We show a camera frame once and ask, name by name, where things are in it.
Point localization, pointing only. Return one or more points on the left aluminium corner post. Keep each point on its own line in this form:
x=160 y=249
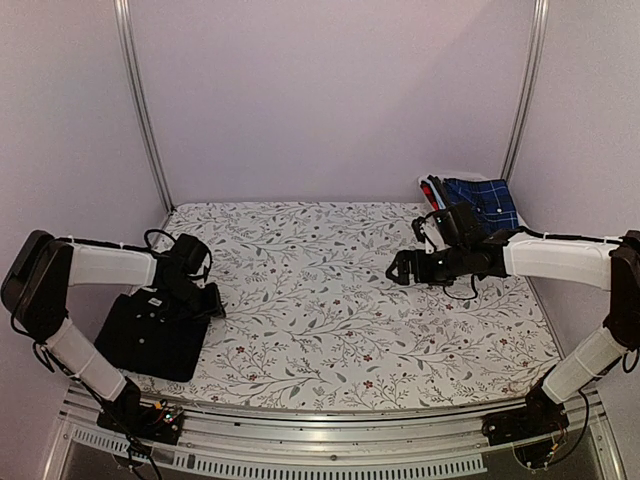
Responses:
x=124 y=24

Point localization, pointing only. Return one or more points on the aluminium front rail frame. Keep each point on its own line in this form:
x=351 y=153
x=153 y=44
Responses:
x=225 y=442

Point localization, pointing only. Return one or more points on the light blue folded shirt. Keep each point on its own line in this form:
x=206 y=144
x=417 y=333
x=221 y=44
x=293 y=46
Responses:
x=437 y=195

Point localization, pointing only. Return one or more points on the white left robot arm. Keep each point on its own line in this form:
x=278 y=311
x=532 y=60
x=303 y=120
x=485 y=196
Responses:
x=101 y=310

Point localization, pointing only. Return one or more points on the dark grey folded shirt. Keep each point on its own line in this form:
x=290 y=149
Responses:
x=443 y=193

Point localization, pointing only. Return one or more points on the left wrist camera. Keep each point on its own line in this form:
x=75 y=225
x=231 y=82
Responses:
x=192 y=256

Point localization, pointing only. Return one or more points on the black long sleeve shirt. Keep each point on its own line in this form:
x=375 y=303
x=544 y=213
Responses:
x=145 y=333

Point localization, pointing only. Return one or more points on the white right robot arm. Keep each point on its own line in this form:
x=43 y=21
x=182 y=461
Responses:
x=589 y=286

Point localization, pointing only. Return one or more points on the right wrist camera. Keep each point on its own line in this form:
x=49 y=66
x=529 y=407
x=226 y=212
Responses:
x=454 y=226

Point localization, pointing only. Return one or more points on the blue plaid shirt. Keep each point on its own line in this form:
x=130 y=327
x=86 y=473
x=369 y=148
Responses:
x=490 y=202

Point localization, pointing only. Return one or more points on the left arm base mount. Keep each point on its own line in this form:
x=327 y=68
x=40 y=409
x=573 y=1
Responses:
x=129 y=415

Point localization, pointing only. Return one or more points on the aluminium corner post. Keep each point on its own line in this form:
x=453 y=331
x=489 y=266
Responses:
x=527 y=91
x=124 y=24

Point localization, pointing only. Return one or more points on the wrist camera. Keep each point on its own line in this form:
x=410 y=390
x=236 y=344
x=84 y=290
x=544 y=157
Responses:
x=454 y=226
x=192 y=256

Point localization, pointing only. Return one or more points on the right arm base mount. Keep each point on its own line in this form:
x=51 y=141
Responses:
x=539 y=416

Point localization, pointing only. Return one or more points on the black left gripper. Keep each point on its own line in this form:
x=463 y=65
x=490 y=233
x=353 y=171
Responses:
x=213 y=306

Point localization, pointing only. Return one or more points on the floral white tablecloth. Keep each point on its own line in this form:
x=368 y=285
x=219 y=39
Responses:
x=312 y=322

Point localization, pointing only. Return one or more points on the white plastic laundry basket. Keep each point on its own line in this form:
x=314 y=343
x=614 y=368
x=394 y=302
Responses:
x=423 y=179

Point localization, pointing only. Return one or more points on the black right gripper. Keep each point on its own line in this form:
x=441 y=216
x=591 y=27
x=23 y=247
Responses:
x=404 y=259

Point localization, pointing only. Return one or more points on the red black plaid shirt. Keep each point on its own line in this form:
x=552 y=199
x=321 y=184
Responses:
x=427 y=191

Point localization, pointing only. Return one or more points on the right aluminium corner post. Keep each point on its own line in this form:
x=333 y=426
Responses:
x=527 y=91

